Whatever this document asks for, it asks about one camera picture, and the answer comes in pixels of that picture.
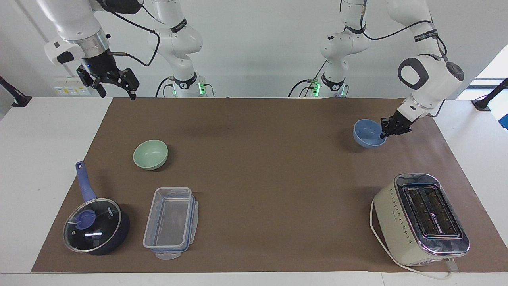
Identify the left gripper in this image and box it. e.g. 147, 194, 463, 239
379, 110, 412, 140

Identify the clear lid with blue seal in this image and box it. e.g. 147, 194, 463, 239
148, 194, 199, 261

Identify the green bowl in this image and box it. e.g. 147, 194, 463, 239
133, 139, 169, 171

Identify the black stand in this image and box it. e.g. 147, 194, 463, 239
0, 75, 33, 108
471, 78, 508, 112

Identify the cream and chrome toaster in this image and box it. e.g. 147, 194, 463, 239
373, 172, 471, 267

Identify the white power cord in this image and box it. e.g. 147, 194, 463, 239
369, 199, 460, 281

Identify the glass lid with blue knob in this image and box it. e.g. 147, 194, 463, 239
62, 197, 122, 254

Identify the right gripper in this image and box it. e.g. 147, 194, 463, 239
77, 51, 140, 100

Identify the white wall socket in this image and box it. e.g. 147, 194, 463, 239
53, 77, 91, 96

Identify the clear plastic food container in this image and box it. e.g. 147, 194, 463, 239
142, 187, 196, 252

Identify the black cable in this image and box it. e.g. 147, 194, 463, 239
105, 7, 162, 68
288, 60, 328, 98
358, 0, 449, 61
155, 77, 175, 98

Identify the blue bowl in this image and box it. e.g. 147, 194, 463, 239
352, 118, 388, 149

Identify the blue saucepan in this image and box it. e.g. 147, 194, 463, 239
63, 160, 131, 256

